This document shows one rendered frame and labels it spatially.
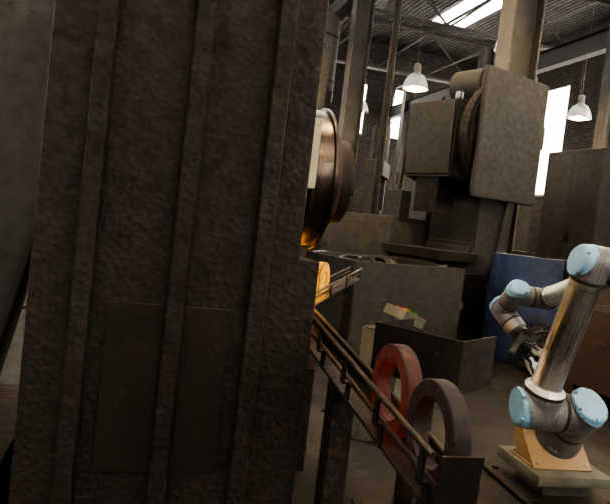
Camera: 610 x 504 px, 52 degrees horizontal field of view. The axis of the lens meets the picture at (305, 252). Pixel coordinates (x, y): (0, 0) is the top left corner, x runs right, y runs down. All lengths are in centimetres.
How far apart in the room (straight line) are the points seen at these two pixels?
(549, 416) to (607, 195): 453
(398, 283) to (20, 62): 295
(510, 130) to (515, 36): 130
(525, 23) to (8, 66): 537
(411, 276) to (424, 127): 183
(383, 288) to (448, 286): 60
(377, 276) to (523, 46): 328
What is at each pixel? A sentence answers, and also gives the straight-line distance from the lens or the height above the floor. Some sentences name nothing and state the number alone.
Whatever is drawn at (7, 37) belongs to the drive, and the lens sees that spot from 241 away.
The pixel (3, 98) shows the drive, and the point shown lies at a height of 126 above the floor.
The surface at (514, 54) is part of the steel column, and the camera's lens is 675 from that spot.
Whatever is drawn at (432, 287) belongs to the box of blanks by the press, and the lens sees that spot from 468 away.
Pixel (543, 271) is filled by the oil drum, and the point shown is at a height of 78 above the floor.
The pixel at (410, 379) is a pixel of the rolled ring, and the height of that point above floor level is 70.
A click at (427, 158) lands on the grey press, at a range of 584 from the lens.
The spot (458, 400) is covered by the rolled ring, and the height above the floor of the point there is 71.
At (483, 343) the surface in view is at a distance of 175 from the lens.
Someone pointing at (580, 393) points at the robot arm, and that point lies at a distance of 264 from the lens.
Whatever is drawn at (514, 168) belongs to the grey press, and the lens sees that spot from 585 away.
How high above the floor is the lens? 98
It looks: 3 degrees down
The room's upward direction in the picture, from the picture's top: 7 degrees clockwise
